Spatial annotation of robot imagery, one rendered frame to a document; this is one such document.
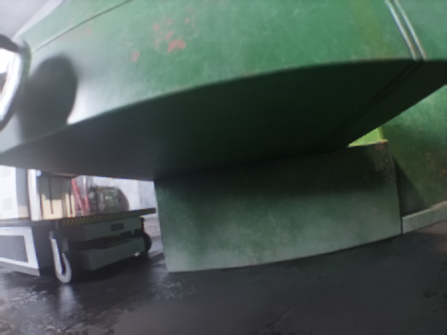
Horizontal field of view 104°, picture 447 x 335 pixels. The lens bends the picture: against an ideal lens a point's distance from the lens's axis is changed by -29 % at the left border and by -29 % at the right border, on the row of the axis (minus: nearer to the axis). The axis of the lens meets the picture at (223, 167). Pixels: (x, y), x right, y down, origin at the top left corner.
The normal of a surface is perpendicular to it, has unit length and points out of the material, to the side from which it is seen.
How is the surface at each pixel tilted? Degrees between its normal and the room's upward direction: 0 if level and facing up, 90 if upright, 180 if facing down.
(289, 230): 90
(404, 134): 90
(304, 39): 90
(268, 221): 90
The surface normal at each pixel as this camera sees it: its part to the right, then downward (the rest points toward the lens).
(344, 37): -0.17, -0.09
